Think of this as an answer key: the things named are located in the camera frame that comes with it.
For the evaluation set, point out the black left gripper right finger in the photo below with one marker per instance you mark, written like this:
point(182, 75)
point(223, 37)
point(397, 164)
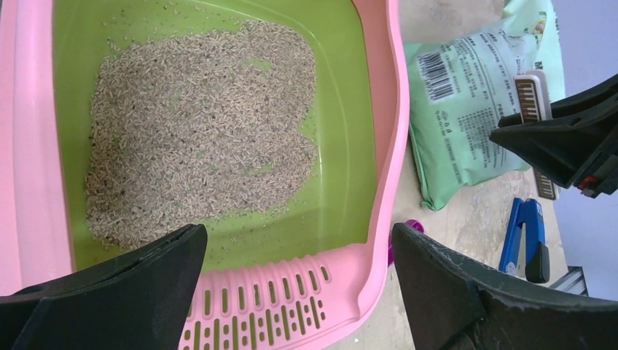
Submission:
point(455, 302)

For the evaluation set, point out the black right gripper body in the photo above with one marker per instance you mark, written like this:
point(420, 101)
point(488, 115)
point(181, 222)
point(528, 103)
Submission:
point(599, 178)

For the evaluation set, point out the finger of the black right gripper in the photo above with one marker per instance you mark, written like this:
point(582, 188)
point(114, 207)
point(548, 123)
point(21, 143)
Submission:
point(582, 126)

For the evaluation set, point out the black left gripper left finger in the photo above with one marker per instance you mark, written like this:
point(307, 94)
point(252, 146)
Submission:
point(139, 300)

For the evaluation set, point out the green litter bag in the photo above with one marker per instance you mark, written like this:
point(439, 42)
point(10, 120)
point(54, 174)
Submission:
point(459, 90)

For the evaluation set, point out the pink green litter box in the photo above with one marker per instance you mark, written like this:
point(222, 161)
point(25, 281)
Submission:
point(301, 280)

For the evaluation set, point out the beige litter in box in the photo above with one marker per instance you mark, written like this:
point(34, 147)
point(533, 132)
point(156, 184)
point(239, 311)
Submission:
point(198, 127)

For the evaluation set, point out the blue black stapler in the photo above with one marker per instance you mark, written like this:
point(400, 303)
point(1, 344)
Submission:
point(526, 228)

